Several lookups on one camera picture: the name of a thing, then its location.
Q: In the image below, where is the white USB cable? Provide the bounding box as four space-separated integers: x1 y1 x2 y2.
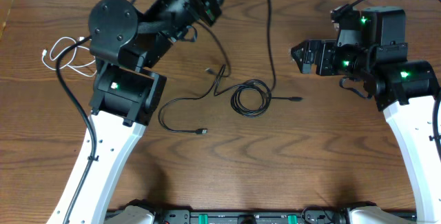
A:
41 35 98 78

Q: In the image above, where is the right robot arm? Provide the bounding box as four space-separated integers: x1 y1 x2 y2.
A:
290 6 440 223

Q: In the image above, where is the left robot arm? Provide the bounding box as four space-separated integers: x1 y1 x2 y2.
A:
49 0 224 223

